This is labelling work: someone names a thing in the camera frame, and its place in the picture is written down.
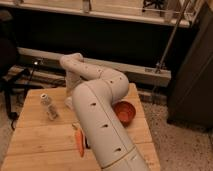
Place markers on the black office chair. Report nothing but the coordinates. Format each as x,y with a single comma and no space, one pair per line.
9,57

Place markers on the white ceramic cup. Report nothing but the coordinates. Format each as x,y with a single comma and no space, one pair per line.
68,103

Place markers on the metal pole stand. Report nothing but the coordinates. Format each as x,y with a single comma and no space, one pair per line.
159,65

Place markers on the orange bowl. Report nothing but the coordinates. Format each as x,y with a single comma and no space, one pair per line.
125,112

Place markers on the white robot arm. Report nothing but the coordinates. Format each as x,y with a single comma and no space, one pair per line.
92,101

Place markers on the black white striped cloth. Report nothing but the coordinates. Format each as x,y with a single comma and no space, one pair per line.
86,142

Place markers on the orange carrot toy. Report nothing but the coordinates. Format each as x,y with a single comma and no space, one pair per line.
79,138

